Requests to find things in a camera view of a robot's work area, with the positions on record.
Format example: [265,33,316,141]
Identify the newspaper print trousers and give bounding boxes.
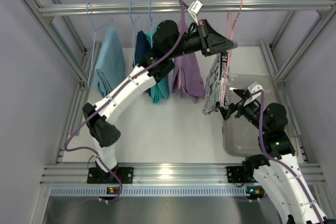
[202,51,229,115]

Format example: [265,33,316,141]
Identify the pink wire hanger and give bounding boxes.
[222,0,244,103]

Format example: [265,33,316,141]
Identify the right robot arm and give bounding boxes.
[216,89,335,223]

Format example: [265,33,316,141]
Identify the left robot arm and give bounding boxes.
[82,19,237,176]

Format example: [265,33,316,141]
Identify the pink hanger with purple trousers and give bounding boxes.
[177,0,184,99]

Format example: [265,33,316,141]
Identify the purple trousers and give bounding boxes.
[171,19,208,104]

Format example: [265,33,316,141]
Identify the blue hanger with teal trousers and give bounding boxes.
[149,0,155,48]

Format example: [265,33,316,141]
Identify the navy trousers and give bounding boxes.
[132,30,153,97]

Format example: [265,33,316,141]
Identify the teal trousers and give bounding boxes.
[146,28,170,104]

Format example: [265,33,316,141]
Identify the light blue trousers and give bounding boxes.
[93,27,126,97]

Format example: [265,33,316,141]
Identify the blue hanger leftmost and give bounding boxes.
[86,2,113,89]

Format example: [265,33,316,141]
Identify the clear plastic bin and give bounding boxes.
[223,75,298,157]

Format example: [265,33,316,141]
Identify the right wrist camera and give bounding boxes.
[246,82,264,104]

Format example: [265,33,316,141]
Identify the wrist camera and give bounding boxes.
[187,0,204,26]
[246,82,264,104]

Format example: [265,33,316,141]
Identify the aluminium hanging rail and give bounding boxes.
[38,0,335,17]

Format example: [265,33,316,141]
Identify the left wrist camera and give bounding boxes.
[187,0,204,26]

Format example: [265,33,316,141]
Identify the right aluminium frame post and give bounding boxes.
[260,0,335,82]

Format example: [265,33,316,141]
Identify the aluminium frame post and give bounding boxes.
[19,0,89,163]
[260,0,335,82]

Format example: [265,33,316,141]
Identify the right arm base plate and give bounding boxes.
[226,166,255,185]

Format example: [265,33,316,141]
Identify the grey slotted cable duct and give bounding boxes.
[50,185,262,197]

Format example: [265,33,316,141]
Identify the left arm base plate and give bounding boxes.
[87,167,133,184]

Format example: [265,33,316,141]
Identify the left aluminium frame post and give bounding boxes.
[19,0,89,163]

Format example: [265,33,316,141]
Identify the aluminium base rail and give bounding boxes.
[39,162,324,187]

